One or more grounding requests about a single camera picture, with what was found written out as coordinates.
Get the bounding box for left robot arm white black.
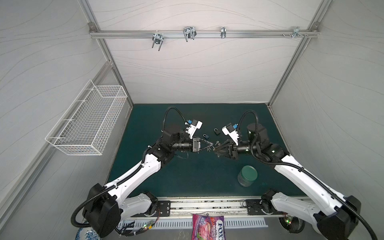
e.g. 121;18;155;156
71;120;205;238

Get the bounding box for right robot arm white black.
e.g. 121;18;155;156
214;123;361;240

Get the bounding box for purple candy bag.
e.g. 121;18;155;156
191;214;226;240

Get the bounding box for metal u-bolt clamp middle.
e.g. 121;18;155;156
183;27;197;42

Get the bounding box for metal u-bolt clamp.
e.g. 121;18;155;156
152;33;164;51
183;27;197;42

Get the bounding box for metal u-bolt clamp left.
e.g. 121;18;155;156
152;33;164;51

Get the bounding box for blue white ceramic plate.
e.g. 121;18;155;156
75;228;101;240

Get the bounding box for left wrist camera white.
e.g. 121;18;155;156
186;120;203;139

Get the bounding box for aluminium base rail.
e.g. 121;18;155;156
119;196;316;219

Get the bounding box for left black corrugated cable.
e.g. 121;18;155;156
70;106;188;229

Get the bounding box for black corrugated cable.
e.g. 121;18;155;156
70;106;188;229
236;109;379;240

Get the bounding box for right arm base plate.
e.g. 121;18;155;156
243;199;271;216

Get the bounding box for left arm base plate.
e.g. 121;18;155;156
144;201;171;217

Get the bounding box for right black corrugated cable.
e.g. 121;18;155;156
236;109;379;240

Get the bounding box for white slotted cable duct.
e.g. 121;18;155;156
116;217;268;231

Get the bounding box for small metal bracket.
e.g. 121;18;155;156
221;27;227;39

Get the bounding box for white wire basket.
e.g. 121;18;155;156
45;80;127;156

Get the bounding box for aluminium cross rail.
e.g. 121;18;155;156
90;29;320;39

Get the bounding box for metal hook bracket right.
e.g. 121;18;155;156
282;27;309;39

